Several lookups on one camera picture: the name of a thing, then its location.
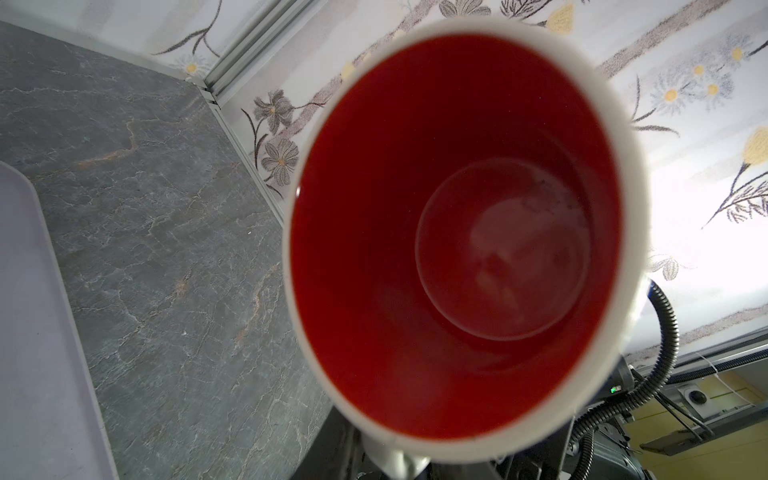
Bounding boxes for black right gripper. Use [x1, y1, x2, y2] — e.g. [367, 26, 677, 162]
[428, 419, 574, 480]

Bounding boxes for lavender plastic tray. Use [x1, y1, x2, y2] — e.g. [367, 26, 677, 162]
[1, 164, 118, 479]

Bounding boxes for cream white mug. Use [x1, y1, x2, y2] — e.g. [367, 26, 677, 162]
[283, 17, 650, 464]

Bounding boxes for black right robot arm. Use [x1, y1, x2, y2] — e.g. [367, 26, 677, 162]
[419, 356, 674, 479]

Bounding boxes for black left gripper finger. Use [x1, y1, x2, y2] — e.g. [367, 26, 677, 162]
[305, 408, 363, 480]

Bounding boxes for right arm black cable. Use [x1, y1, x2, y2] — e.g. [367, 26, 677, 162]
[566, 278, 680, 480]

